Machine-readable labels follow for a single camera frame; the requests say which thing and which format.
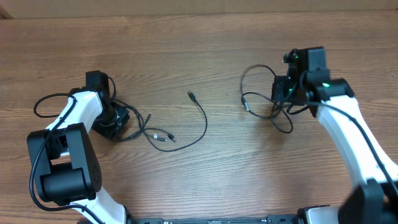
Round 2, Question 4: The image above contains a black USB cable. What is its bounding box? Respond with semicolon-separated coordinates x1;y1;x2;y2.
143;90;208;153

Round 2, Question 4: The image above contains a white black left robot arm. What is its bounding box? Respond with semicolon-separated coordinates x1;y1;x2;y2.
27;70;134;223

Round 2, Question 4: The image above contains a black thin looped cable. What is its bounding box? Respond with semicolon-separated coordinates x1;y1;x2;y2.
239;64;294;134

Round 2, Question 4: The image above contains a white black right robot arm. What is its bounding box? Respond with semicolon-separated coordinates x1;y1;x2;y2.
271;47;397;223

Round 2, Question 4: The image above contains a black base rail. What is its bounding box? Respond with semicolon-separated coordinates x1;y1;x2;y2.
133;213;330;224

